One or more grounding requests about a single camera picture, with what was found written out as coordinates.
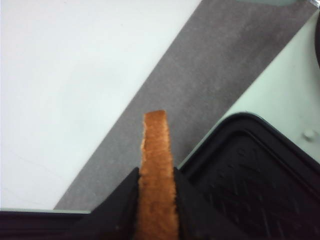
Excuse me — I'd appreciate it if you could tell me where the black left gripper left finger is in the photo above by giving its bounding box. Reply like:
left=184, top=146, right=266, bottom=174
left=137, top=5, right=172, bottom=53
left=72, top=167, right=139, bottom=240

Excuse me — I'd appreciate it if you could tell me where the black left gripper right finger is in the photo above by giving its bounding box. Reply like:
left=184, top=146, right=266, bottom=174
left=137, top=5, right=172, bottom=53
left=173, top=168, right=225, bottom=240

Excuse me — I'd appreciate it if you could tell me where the toast slice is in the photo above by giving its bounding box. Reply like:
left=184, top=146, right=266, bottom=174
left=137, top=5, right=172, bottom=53
left=135, top=110, right=179, bottom=240

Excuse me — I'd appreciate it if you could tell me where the mint green breakfast maker base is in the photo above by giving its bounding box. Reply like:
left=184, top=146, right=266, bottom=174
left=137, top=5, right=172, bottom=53
left=179, top=11, right=320, bottom=240

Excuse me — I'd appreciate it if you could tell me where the grey table cloth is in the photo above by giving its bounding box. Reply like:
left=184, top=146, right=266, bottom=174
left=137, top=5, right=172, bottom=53
left=55, top=0, right=315, bottom=211

